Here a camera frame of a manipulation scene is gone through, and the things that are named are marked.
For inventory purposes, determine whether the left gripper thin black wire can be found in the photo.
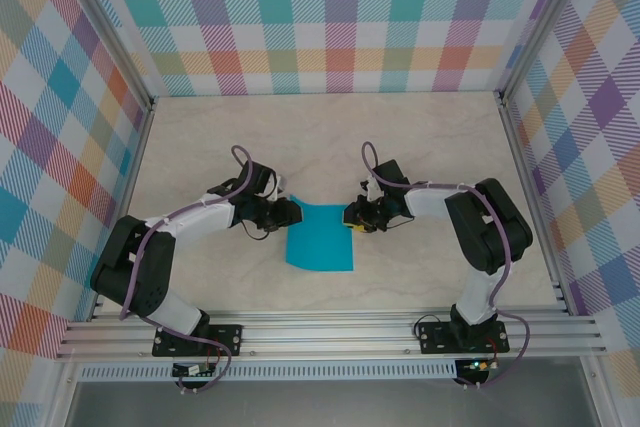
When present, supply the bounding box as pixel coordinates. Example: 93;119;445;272
238;216;281;243

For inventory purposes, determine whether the aluminium side rail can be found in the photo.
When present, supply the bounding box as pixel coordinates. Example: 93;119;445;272
497;91;574;316
84;96;159;323

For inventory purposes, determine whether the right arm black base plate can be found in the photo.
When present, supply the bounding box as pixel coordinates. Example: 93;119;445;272
417;319;510;354

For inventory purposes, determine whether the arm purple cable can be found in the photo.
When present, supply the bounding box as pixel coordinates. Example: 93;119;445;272
119;145;261;394
360;141;532;391

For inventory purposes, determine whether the gripper thin black wire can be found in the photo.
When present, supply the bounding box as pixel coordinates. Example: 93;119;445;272
384;214;417;232
238;216;281;243

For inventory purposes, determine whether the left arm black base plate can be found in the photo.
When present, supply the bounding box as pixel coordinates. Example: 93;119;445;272
152;324;245;359

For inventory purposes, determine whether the perforated metal cable tray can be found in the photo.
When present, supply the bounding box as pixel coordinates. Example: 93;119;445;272
77;362;464;382

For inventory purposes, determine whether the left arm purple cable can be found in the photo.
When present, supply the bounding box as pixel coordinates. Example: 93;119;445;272
119;145;261;394

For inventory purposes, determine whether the right gripper thin black wire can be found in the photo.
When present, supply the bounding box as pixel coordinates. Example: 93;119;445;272
384;214;417;232

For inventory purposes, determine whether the aluminium frame leg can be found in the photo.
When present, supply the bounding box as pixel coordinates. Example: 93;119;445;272
47;359;84;427
579;354;619;427

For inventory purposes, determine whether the aluminium frame post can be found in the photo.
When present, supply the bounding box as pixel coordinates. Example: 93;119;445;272
52;0;157;113
497;0;599;108

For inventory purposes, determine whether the aluminium mounting rail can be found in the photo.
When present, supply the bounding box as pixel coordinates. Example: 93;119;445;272
54;310;609;361

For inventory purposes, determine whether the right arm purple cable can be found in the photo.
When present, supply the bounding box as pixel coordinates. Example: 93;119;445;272
360;141;532;391

